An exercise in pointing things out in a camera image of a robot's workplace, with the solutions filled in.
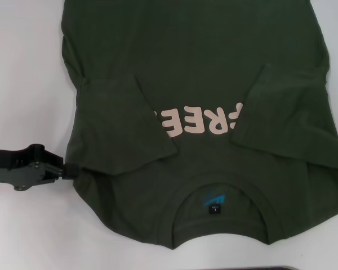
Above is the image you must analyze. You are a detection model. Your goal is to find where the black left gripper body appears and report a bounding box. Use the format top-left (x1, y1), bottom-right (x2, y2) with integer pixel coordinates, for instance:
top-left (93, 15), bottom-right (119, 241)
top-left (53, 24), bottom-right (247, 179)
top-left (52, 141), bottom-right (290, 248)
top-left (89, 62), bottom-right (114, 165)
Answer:
top-left (0, 143), bottom-right (47, 194)

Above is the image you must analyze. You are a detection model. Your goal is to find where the dark green FREE t-shirt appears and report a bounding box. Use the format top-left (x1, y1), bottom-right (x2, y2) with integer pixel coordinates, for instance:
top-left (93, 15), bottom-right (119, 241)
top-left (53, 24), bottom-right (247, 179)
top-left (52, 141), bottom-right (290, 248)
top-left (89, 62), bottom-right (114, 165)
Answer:
top-left (60, 0), bottom-right (338, 250)

